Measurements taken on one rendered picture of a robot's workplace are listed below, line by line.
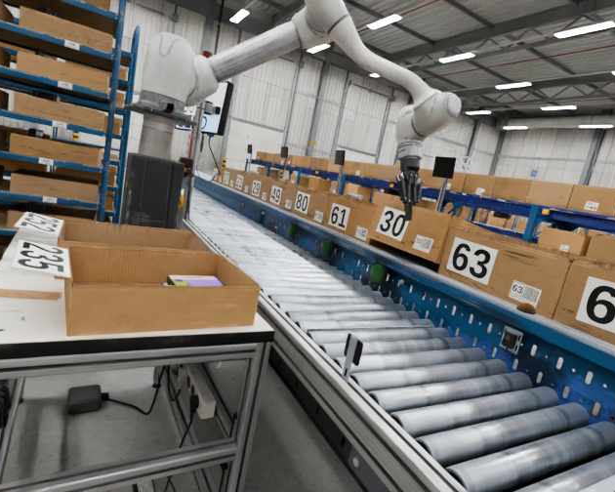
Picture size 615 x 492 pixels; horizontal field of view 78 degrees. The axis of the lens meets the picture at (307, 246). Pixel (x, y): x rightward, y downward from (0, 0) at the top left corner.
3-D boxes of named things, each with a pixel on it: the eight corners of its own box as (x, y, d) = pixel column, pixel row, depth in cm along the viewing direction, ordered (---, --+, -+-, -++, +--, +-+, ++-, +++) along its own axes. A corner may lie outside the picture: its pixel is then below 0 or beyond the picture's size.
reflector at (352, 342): (335, 381, 78) (347, 332, 76) (339, 381, 78) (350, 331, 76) (348, 395, 74) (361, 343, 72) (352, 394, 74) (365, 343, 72)
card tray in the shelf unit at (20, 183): (9, 191, 197) (10, 172, 196) (18, 184, 223) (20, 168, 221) (97, 202, 218) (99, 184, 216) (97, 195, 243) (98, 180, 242)
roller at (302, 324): (285, 335, 101) (288, 317, 100) (424, 330, 127) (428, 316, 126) (293, 344, 97) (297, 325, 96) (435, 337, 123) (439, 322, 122)
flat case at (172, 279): (186, 307, 85) (187, 302, 85) (166, 280, 100) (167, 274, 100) (242, 307, 93) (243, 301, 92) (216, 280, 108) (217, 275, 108)
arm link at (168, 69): (132, 86, 129) (143, 19, 126) (150, 98, 147) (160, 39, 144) (180, 99, 131) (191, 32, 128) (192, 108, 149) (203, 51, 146)
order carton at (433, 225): (365, 235, 162) (379, 197, 161) (412, 251, 178) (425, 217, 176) (433, 262, 129) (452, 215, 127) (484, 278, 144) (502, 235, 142)
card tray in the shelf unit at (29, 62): (15, 70, 187) (16, 49, 185) (26, 78, 213) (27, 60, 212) (107, 94, 206) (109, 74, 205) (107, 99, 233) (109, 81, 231)
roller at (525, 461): (428, 490, 57) (436, 461, 56) (596, 434, 83) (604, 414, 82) (454, 518, 53) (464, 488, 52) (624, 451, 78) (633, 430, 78)
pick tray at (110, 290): (62, 284, 92) (66, 244, 90) (215, 285, 114) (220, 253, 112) (64, 337, 69) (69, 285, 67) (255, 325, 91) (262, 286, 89)
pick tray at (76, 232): (61, 249, 118) (63, 218, 116) (186, 258, 138) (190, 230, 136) (53, 279, 94) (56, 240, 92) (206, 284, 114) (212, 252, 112)
